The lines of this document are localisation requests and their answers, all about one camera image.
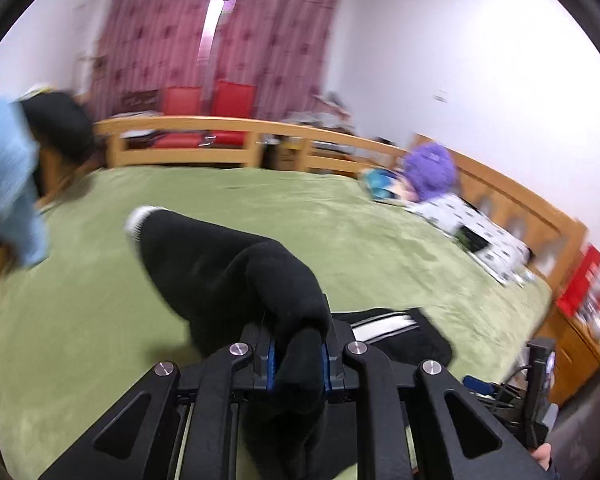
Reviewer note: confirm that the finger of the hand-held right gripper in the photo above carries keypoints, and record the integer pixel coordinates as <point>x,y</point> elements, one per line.
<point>477,383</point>

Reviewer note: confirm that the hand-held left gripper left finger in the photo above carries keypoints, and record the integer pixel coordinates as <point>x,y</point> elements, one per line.
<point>272,367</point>

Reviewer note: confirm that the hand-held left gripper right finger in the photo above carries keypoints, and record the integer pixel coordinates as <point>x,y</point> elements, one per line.
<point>326,370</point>

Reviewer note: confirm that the black pants with white stripes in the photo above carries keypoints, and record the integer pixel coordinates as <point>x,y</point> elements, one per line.
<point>215,260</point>

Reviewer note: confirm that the person's right hand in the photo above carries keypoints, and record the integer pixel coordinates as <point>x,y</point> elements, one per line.
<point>542,457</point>

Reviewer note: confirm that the red box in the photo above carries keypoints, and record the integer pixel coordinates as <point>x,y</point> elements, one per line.
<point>580,280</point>

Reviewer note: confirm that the green bed blanket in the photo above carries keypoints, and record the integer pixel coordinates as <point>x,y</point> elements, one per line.
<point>330,230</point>

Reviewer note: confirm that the black phone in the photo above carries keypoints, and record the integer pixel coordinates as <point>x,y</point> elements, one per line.
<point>472,240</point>

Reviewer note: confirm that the white black-dotted pillow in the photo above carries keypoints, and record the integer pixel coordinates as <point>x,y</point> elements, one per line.
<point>450,210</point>

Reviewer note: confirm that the blue-haired figure cushion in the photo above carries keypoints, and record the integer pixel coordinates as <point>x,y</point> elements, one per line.
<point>385,182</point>

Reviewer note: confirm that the purple plush toy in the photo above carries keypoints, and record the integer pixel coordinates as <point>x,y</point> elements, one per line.
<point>430,170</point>

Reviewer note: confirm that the cluttered desk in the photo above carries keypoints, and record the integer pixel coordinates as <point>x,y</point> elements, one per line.
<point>320,120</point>

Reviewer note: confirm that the red chair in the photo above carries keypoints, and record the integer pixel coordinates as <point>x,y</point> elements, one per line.
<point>180,102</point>
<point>234,100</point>

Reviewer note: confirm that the black hanging garment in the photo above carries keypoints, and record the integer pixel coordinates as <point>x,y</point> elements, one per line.
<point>60,120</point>

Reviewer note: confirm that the light blue fluffy garment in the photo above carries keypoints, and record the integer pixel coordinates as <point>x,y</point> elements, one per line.
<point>5,170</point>

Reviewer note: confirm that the red patterned curtain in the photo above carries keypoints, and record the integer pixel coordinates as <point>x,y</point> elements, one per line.
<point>280,35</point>

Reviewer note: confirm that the wooden bed frame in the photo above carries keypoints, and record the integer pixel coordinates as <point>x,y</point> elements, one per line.
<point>180,124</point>

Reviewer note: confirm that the white wall socket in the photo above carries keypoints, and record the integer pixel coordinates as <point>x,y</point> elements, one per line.
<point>440,95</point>

